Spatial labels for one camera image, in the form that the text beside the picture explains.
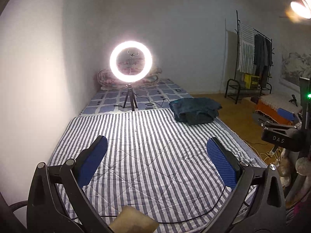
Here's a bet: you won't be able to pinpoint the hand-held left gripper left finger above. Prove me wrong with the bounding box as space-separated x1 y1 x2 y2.
27 135 108 233

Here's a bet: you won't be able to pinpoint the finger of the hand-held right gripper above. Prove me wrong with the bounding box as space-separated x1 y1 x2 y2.
277 108 303 127
253 115 275 128

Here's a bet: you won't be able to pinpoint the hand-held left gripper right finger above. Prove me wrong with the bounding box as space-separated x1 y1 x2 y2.
205 137 287 233

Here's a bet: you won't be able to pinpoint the person's right forearm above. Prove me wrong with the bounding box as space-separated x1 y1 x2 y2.
284 172 311 233

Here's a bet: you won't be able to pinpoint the dark hanging clothes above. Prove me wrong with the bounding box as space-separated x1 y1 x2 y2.
253 33 273 88

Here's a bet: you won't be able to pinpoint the black clothes rack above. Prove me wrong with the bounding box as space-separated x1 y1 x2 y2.
225 10 275 105

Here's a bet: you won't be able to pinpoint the person's right hand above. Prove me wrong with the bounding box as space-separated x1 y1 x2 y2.
277 148 311 187

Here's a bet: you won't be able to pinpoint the orange box with lace cover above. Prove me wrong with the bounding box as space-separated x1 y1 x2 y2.
255 93 303 124

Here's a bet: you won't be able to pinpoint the white power strip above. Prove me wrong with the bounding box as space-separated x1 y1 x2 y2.
260 148 280 165

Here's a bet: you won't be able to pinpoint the yellow crate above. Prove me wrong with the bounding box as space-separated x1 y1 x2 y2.
244 73 260 89

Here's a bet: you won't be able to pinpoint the grey striped quilt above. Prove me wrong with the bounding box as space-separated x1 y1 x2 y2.
47 108 268 229

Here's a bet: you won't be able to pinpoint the beige cloth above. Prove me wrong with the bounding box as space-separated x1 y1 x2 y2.
108 205 159 233

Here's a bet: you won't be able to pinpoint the striped hanging towel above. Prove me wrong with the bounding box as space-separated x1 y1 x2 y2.
238 21 255 74

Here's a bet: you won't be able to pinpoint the patterned pillows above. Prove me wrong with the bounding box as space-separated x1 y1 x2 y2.
97 65 162 90

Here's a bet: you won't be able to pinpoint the ceiling lamp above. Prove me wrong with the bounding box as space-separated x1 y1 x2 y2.
279 0 311 25

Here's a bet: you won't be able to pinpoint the wall poster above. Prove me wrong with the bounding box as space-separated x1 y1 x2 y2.
279 42 311 86

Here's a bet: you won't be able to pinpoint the long black cable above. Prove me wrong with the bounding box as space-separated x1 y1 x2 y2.
97 187 226 225

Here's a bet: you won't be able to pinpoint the ring light cable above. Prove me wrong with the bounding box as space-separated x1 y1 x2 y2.
114 98 172 108

